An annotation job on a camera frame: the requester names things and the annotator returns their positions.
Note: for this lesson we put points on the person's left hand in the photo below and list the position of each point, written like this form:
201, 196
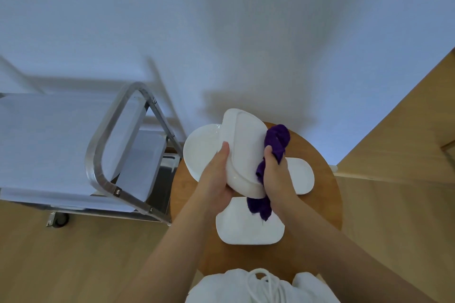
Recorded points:
213, 182

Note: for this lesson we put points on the person's right hand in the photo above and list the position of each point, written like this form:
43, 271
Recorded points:
279, 182

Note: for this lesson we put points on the person's white garment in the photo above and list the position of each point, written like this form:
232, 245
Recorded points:
220, 288

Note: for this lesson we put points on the stack of white round plates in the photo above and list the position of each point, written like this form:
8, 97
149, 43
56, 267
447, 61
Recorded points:
202, 150

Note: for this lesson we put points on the stack of white rectangular plates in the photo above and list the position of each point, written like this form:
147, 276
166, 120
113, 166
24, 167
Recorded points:
302, 176

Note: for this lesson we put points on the person's right forearm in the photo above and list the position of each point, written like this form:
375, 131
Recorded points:
355, 260

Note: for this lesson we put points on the purple cleaning cloth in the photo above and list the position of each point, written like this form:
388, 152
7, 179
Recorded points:
277, 139

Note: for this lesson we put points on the person's left forearm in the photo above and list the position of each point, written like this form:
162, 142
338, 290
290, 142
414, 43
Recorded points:
167, 260

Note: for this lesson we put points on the steel three-tier cart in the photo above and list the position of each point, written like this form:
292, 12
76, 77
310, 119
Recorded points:
42, 143

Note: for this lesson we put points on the white oblong serving plate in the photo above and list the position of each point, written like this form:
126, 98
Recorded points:
245, 150
241, 231

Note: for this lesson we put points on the round wooden side table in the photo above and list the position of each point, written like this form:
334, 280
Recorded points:
320, 207

